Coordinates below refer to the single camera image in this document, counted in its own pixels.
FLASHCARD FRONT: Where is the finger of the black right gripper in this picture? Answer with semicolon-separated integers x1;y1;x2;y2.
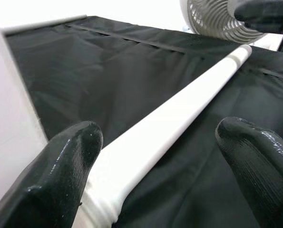
233;0;283;34

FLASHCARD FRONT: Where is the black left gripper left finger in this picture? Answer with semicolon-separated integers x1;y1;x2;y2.
0;120;104;228

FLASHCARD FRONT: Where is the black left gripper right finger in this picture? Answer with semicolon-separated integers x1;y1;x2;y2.
215;116;283;228

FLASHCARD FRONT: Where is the white plastic table top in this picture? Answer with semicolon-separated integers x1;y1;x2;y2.
0;6;49;188

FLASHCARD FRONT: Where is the white plastic table leg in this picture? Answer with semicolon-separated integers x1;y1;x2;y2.
72;44;253;228

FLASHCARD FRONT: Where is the black table cloth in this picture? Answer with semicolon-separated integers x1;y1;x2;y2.
5;15;283;228

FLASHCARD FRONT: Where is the white pedestal fan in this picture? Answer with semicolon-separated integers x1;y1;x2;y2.
179;0;283;52

